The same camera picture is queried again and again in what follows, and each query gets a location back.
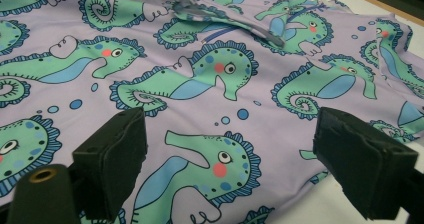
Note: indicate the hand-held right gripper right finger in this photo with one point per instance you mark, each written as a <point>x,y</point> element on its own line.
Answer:
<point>363,164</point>

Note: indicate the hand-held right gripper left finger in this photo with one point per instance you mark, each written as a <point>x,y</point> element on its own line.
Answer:
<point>110,164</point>

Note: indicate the purple seahorse print garment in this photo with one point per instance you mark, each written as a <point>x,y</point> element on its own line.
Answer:
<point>200,117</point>

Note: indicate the wooden table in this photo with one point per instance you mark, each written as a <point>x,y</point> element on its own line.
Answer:
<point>380,4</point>

